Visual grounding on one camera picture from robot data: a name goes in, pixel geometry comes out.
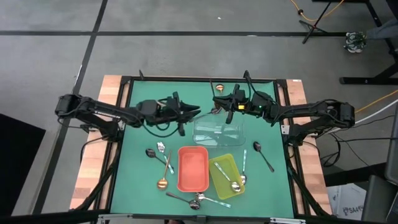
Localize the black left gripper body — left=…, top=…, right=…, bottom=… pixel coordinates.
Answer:
left=160, top=91, right=187, bottom=137

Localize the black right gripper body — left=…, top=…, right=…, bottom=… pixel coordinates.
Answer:
left=226, top=83, right=253, bottom=124

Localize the black floor cable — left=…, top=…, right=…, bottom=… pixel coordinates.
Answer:
left=329, top=136, right=398, bottom=143
left=335, top=114, right=396, bottom=134

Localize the black desk frame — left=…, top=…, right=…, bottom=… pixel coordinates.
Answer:
left=338, top=0, right=398, bottom=85

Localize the yellow extension cord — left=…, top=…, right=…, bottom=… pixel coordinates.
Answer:
left=355, top=89, right=398, bottom=114
left=289, top=0, right=346, bottom=22

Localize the white floor cable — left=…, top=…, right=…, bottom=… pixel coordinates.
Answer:
left=323, top=98, right=398, bottom=135

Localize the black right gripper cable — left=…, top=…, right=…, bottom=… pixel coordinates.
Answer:
left=243, top=70, right=274, bottom=108

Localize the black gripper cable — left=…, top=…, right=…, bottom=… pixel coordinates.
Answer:
left=243, top=70, right=274, bottom=108
left=141, top=123, right=177, bottom=138

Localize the white printed cardboard box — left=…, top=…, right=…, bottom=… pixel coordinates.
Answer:
left=326, top=182, right=368, bottom=221

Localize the grey chair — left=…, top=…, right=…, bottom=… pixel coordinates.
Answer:
left=360, top=174, right=398, bottom=224

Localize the silver spoon with patterned handle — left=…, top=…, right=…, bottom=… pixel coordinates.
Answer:
left=195, top=192, right=233, bottom=208
left=213, top=161, right=242, bottom=193
left=239, top=149, right=248, bottom=185
left=156, top=141, right=175, bottom=175

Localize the green table mat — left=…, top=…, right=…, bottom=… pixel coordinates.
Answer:
left=110, top=79, right=295, bottom=218

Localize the dark grey panel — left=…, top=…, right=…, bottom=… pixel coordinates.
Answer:
left=384, top=104, right=398, bottom=187

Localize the black floor mat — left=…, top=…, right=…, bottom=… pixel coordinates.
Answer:
left=0, top=113, right=47, bottom=217

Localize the orange plastic bin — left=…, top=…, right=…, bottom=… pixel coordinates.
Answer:
left=176, top=145, right=210, bottom=193

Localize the silver metal bracket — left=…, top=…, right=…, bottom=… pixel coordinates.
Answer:
left=98, top=213, right=135, bottom=219
left=269, top=217, right=307, bottom=224

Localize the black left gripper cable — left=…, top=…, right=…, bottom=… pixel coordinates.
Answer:
left=141, top=123, right=177, bottom=138

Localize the black tripod stand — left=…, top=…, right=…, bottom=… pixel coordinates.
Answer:
left=298, top=0, right=333, bottom=44

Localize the person's leg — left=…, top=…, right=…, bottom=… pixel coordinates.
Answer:
left=365, top=17, right=398, bottom=40

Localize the person's shoe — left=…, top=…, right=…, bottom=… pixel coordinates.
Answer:
left=343, top=31, right=368, bottom=54

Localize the clear plastic bin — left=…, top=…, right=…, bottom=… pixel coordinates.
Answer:
left=192, top=113, right=246, bottom=147

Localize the black metal table frame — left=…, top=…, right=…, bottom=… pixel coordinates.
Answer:
left=70, top=73, right=333, bottom=224

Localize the yellow-green plastic bin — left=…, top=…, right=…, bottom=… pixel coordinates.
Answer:
left=208, top=152, right=246, bottom=200

